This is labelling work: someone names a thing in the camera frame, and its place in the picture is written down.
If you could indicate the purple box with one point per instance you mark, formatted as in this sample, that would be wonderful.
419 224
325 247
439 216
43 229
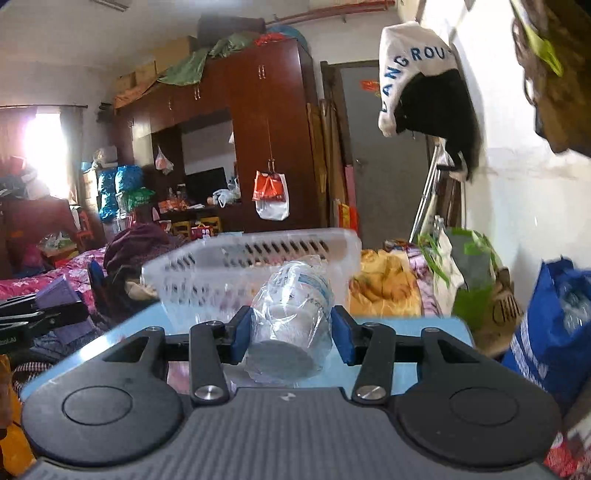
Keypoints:
57 291

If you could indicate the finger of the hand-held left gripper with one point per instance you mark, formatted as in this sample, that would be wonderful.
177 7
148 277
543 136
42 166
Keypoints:
44 316

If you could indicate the green cloth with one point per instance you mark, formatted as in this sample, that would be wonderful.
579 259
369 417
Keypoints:
203 60

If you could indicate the green and white bag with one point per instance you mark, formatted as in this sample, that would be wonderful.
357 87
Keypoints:
466 272

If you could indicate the dark wooden wardrobe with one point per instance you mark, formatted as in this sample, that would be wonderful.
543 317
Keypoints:
258 115

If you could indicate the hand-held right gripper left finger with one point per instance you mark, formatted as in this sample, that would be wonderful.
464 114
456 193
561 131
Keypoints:
243 334

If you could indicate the brown hanging bag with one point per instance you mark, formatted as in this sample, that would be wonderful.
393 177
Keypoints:
561 87

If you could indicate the cardboard box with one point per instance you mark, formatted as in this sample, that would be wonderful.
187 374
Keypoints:
173 53

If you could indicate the grey door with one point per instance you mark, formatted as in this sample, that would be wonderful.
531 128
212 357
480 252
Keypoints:
388 166

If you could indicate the metal crutches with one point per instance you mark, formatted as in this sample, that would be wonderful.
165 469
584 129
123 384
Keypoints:
427 194

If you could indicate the clear plastic basket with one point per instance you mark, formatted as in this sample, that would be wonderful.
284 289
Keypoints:
240 258

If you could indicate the black monitor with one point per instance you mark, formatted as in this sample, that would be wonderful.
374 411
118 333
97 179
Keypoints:
206 183

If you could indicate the orange and white plastic bag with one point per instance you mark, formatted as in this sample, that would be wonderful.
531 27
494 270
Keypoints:
271 194

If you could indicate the blue mesh sack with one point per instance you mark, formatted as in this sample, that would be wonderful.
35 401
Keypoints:
121 187

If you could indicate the dark maroon cloth pile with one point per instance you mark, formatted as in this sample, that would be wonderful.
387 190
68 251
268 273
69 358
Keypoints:
138 244

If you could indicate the small hanging plastic bag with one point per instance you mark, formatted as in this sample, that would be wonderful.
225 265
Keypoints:
163 161

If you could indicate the clear plastic bottle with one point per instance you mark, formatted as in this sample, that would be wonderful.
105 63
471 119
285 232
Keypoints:
291 318

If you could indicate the yellow blanket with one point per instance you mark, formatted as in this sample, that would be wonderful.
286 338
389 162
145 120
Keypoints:
383 286

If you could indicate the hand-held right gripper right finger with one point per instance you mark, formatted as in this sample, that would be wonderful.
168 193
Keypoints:
342 339

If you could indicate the pink floral bedding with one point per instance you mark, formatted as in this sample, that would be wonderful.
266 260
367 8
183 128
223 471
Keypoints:
41 277

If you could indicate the red curtain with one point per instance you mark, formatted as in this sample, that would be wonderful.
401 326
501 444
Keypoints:
18 152

